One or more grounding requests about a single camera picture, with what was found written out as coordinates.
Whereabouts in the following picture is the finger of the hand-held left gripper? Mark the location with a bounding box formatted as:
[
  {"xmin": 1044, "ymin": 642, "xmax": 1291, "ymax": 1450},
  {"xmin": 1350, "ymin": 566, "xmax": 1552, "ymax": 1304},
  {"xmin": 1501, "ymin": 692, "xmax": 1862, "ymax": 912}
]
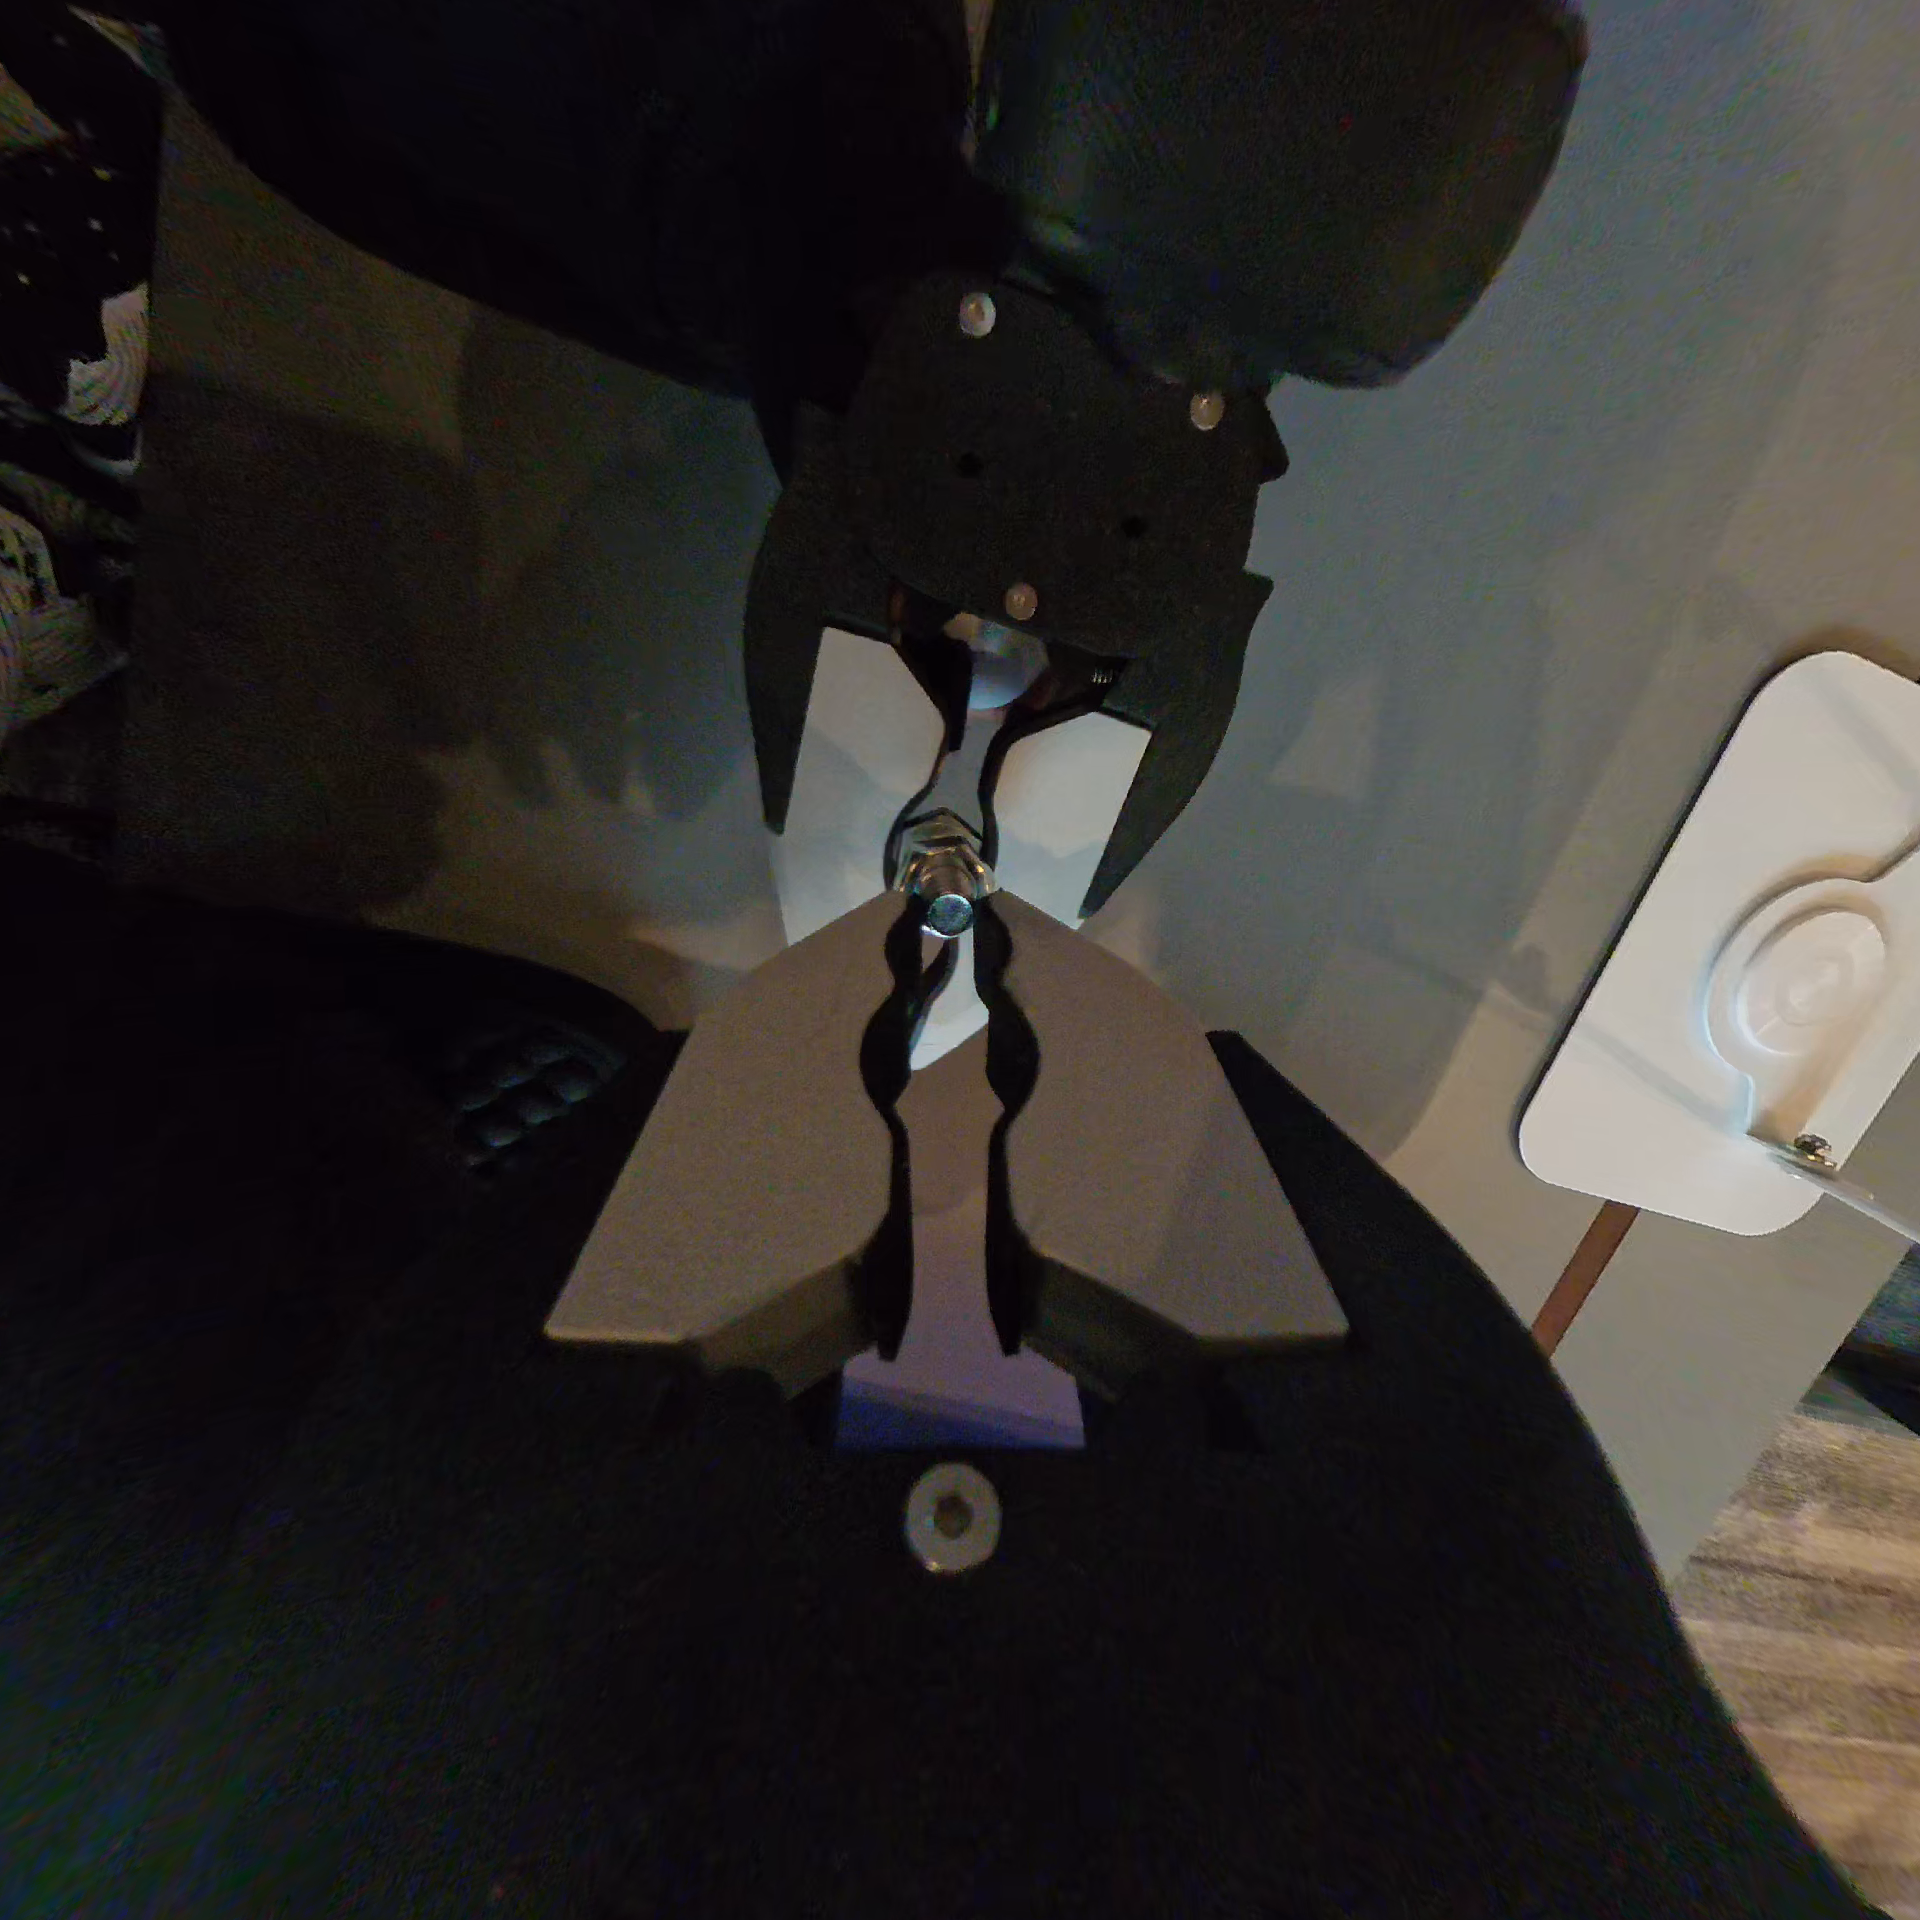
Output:
[
  {"xmin": 976, "ymin": 704, "xmax": 1157, "ymax": 924},
  {"xmin": 780, "ymin": 621, "xmax": 970, "ymax": 950}
]

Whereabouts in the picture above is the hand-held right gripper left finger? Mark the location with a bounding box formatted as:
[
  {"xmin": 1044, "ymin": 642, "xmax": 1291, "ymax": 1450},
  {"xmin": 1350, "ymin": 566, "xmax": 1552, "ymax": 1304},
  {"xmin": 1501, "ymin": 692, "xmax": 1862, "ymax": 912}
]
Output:
[{"xmin": 544, "ymin": 895, "xmax": 963, "ymax": 1401}]

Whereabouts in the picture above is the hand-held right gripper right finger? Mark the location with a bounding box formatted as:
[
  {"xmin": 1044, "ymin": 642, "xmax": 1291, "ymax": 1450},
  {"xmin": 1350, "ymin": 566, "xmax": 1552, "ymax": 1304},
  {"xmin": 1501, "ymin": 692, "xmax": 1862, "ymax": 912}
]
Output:
[{"xmin": 966, "ymin": 884, "xmax": 1354, "ymax": 1401}]

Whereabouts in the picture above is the steel hex bolt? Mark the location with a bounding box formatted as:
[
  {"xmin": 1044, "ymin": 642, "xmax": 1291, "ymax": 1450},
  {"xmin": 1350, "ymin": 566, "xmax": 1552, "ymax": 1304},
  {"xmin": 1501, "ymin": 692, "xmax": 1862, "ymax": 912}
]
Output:
[{"xmin": 895, "ymin": 807, "xmax": 984, "ymax": 943}]

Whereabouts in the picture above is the person's left hand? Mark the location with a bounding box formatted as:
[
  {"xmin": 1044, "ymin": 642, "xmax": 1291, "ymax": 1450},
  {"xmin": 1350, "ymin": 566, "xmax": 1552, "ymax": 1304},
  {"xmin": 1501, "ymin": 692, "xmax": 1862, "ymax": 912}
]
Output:
[{"xmin": 966, "ymin": 0, "xmax": 1594, "ymax": 399}]

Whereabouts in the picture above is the white round object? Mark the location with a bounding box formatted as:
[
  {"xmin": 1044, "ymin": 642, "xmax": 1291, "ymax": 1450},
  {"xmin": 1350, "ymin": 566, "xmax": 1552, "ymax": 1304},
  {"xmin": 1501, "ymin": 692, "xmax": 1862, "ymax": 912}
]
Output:
[{"xmin": 1516, "ymin": 649, "xmax": 1920, "ymax": 1250}]

